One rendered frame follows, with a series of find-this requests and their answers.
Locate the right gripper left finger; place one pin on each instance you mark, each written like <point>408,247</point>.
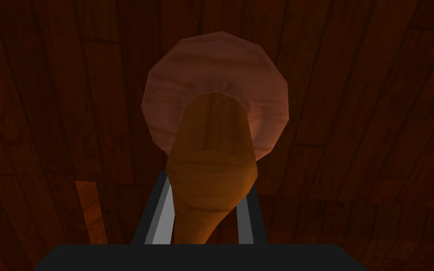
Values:
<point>156,222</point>

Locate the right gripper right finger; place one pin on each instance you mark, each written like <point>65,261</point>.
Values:
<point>250,222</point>

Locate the wooden spoon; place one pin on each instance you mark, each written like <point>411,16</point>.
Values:
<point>211,158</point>

